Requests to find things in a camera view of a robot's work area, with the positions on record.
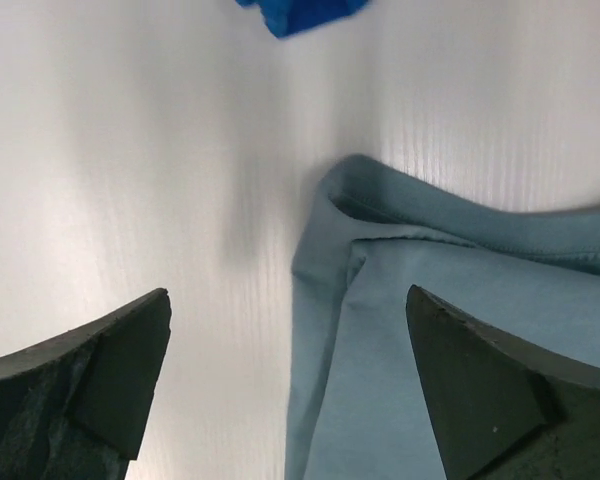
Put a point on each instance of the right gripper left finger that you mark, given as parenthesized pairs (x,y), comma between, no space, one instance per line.
(76,406)

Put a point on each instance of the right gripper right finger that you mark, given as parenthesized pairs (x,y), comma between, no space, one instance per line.
(502,407)

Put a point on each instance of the grey-blue t shirt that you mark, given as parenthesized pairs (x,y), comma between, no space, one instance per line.
(356,408)

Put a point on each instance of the royal blue t shirt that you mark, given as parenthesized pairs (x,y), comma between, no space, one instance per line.
(285,18)

